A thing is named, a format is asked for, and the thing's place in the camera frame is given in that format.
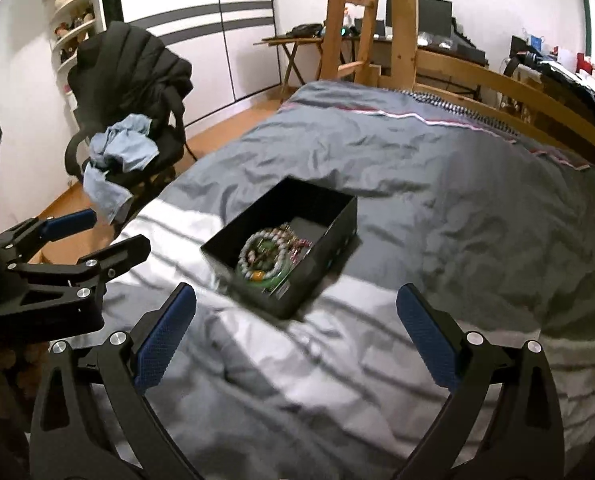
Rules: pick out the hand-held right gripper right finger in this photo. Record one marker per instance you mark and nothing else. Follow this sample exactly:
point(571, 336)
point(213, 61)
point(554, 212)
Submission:
point(427, 340)

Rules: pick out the white striped bedsheet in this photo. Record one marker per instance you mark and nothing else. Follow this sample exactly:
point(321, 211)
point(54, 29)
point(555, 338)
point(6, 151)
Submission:
point(287, 395)

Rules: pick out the grey blanket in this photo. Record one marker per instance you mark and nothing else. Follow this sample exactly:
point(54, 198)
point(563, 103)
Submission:
point(452, 200)

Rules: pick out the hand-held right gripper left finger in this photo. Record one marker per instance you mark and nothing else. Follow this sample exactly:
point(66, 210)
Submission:
point(165, 335)

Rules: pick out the black office chair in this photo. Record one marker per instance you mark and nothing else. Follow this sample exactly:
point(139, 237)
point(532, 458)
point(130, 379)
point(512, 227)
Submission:
point(170, 145)

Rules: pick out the pile of black clothing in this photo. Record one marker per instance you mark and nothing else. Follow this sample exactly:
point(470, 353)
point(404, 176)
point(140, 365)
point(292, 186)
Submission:
point(577, 90)

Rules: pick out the white wall shelf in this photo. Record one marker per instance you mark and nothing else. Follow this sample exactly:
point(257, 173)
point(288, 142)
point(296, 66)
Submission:
point(70, 10)

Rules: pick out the wooden folding table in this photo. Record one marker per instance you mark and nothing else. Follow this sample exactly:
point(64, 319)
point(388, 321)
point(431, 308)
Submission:
point(292, 55)

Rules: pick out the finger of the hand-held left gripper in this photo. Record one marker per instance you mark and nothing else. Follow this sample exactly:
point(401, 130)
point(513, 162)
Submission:
point(70, 221)
point(122, 252)

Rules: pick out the black puffer jacket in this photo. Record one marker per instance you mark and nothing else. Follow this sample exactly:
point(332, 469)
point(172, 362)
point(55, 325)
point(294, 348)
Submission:
point(127, 70)

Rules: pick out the cluttered desk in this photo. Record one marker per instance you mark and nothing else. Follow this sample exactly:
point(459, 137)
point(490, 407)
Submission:
point(457, 50)

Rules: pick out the black jewelry box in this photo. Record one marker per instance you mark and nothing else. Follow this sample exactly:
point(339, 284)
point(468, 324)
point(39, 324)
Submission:
point(327, 255)

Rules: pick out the black computer monitor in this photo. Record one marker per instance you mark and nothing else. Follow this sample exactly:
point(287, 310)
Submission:
point(432, 15)

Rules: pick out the light blue cloth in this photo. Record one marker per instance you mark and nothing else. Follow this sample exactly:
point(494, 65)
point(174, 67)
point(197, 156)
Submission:
point(125, 147)

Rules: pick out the white wardrobe with grey stripes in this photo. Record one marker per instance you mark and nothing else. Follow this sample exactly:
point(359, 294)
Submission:
point(202, 35)

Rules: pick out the black bag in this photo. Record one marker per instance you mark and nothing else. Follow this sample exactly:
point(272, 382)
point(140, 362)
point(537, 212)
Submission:
point(305, 30)

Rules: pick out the wooden bed frame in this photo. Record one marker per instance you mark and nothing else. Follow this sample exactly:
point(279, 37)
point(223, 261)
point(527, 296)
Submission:
point(502, 85)

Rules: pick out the wooden ladder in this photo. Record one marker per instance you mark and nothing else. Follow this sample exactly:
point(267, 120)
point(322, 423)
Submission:
point(362, 20)

